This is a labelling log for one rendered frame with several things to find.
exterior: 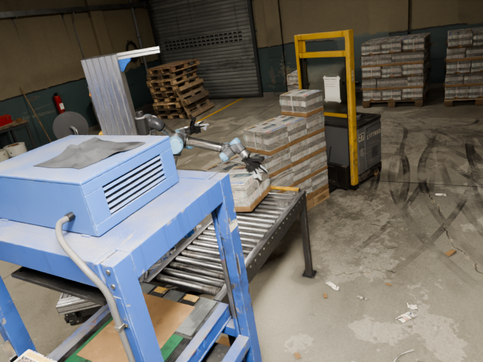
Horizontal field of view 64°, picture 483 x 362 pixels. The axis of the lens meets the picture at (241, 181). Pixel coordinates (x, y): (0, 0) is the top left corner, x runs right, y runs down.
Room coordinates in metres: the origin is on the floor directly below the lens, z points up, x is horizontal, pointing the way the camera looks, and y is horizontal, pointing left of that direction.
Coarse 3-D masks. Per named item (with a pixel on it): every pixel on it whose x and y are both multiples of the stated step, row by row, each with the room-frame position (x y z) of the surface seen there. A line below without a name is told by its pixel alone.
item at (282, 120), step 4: (280, 116) 4.16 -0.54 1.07; (284, 116) 4.14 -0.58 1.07; (288, 116) 4.11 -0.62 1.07; (292, 116) 4.08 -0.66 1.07; (268, 120) 4.09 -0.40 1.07; (272, 120) 4.06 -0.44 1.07; (276, 120) 4.04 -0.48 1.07; (280, 120) 4.01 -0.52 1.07; (284, 120) 3.99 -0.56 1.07; (288, 120) 3.96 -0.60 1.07; (292, 120) 3.93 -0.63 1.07; (296, 120) 3.91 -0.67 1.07; (300, 120) 3.89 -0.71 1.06; (280, 124) 3.84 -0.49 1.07; (284, 124) 3.81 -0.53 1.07; (288, 124) 3.78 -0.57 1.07
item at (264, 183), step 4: (264, 164) 2.80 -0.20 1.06; (232, 168) 2.91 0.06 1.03; (236, 168) 2.88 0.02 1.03; (240, 168) 2.85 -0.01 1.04; (244, 168) 2.83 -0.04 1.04; (228, 172) 2.84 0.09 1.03; (232, 172) 2.81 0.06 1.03; (236, 172) 2.78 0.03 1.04; (260, 172) 2.72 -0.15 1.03; (264, 172) 2.77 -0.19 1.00; (264, 176) 2.76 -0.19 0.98; (268, 176) 2.80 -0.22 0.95; (260, 180) 2.69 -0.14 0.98; (264, 180) 2.75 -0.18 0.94; (268, 180) 2.79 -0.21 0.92; (260, 184) 2.68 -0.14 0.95; (264, 184) 2.74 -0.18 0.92; (268, 184) 2.78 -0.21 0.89; (260, 188) 2.67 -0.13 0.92; (264, 188) 2.72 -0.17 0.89
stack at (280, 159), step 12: (300, 144) 3.88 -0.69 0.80; (252, 156) 3.69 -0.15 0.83; (264, 156) 3.63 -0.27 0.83; (276, 156) 3.65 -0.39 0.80; (288, 156) 3.76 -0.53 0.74; (300, 156) 3.86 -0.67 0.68; (216, 168) 3.51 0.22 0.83; (228, 168) 3.46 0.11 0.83; (276, 168) 3.64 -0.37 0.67; (300, 168) 3.86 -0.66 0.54; (276, 180) 3.62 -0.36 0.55; (288, 180) 3.73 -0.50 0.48; (288, 192) 3.72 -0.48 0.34; (312, 204) 3.93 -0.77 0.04
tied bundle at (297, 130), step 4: (304, 120) 3.93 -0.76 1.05; (292, 124) 3.81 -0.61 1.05; (296, 124) 3.85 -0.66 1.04; (300, 124) 3.90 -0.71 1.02; (304, 124) 3.93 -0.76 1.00; (288, 128) 3.78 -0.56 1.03; (292, 128) 3.81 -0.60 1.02; (296, 128) 3.85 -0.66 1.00; (300, 128) 3.89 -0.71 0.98; (304, 128) 3.93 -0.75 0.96; (288, 132) 3.78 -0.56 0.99; (292, 132) 3.81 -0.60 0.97; (296, 132) 3.85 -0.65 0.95; (300, 132) 3.88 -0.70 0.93; (304, 132) 3.92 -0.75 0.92; (288, 136) 3.78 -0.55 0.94; (292, 136) 3.79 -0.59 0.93; (296, 136) 3.84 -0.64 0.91; (300, 136) 3.88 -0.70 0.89; (288, 140) 3.78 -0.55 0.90; (292, 140) 3.79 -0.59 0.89
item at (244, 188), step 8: (240, 176) 2.67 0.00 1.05; (248, 176) 2.62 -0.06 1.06; (232, 184) 2.54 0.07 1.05; (240, 184) 2.51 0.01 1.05; (248, 184) 2.54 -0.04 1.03; (232, 192) 2.55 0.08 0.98; (240, 192) 2.52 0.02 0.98; (248, 192) 2.51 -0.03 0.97; (256, 192) 2.61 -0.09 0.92; (240, 200) 2.53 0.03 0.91; (248, 200) 2.49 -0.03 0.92
